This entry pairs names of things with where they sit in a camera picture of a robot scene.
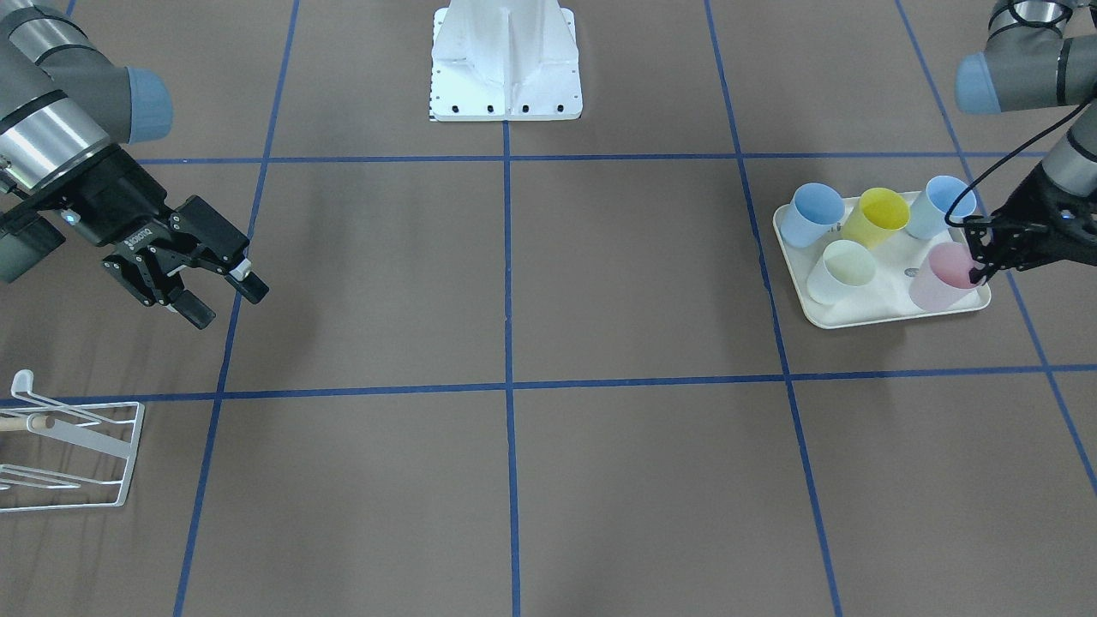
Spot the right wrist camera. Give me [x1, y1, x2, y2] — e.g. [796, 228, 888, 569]
[1, 213, 66, 284]

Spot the pale green cup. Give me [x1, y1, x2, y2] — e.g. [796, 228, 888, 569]
[806, 239, 878, 306]

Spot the cream plastic tray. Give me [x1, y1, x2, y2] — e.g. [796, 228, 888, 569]
[772, 203, 992, 329]

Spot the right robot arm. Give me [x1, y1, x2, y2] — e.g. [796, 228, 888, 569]
[1, 1, 269, 329]

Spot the yellow cup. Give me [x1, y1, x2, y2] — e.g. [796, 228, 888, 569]
[840, 188, 911, 250]

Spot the white wire cup rack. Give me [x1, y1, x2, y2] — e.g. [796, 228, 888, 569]
[1, 368, 146, 514]

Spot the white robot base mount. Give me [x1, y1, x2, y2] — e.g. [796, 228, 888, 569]
[429, 1, 584, 123]

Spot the light blue cup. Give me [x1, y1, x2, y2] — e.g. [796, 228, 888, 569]
[779, 183, 845, 249]
[904, 175, 977, 242]

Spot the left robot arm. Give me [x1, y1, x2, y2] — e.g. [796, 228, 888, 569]
[955, 1, 1096, 285]

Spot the pink cup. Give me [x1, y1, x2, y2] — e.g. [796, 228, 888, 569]
[909, 242, 980, 312]

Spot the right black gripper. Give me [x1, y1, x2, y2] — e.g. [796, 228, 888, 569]
[3, 146, 270, 330]

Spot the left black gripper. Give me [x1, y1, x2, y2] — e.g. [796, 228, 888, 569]
[960, 165, 1096, 287]

